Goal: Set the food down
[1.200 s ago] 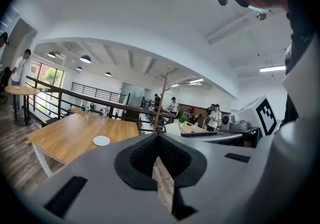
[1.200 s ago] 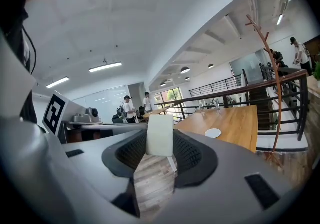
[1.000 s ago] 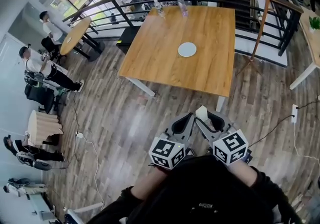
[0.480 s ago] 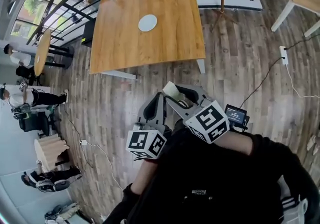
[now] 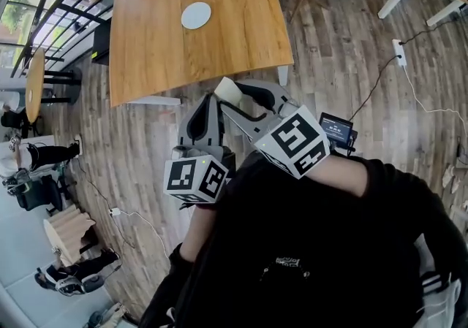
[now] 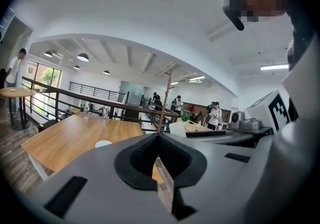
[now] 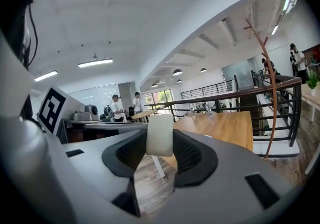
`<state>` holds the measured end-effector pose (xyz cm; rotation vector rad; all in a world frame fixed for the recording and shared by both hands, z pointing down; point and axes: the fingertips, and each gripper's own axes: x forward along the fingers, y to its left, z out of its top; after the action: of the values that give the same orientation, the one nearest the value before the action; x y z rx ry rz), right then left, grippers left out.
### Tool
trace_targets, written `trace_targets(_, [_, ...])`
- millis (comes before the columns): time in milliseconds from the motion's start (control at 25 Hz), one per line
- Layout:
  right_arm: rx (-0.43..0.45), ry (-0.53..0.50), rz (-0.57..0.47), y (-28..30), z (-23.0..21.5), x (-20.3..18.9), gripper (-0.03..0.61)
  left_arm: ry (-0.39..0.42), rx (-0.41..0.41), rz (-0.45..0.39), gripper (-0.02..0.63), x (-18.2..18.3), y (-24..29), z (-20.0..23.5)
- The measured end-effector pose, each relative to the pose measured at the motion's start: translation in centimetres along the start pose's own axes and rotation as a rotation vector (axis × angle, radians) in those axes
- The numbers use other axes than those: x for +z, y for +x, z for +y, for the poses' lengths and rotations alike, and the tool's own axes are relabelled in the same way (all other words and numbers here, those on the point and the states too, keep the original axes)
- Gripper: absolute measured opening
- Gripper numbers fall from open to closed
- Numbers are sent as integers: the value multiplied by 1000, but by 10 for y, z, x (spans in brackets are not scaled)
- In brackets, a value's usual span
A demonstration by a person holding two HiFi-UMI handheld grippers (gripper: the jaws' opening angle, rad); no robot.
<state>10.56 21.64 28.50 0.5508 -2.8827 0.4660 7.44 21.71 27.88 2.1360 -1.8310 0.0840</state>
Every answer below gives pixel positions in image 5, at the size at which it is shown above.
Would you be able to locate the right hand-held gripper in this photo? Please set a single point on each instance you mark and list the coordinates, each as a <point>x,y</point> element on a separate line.
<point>292,136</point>

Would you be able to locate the person's left forearm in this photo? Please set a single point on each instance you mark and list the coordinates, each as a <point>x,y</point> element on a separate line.
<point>199,231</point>

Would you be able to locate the small black screen device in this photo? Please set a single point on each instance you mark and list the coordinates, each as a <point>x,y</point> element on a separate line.
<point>335,130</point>

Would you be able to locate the beige corrugated stool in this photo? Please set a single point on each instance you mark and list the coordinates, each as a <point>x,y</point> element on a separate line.
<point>67,233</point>

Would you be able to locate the person's black shirt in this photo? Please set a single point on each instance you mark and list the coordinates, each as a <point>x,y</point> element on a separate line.
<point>292,231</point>

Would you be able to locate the round white plate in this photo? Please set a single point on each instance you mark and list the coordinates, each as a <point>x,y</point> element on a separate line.
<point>196,15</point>

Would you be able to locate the person's white striped trousers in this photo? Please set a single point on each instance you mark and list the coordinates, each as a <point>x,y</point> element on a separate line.
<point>442,304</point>

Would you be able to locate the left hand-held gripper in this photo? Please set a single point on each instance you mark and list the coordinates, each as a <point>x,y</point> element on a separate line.
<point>190,177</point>

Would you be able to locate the cream-coloured food piece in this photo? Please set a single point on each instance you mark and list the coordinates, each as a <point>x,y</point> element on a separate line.
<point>228,90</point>

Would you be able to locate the white power strip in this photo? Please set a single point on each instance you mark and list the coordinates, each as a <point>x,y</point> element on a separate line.
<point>399,52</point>

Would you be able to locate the black office chair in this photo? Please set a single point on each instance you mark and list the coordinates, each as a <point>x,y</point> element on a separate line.
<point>40,191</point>

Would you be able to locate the person's right forearm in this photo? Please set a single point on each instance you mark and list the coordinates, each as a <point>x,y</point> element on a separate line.
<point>340,173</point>

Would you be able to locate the black metal railing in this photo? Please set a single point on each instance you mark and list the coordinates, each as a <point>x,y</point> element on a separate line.
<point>66,8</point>

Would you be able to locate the round wooden bar table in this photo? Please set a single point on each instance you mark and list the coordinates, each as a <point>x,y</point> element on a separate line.
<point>34,85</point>

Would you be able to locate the black cabinet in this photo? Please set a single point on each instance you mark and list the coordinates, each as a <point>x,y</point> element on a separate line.
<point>101,43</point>

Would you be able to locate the white table leg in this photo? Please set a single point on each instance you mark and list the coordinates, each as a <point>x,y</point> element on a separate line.
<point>282,75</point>

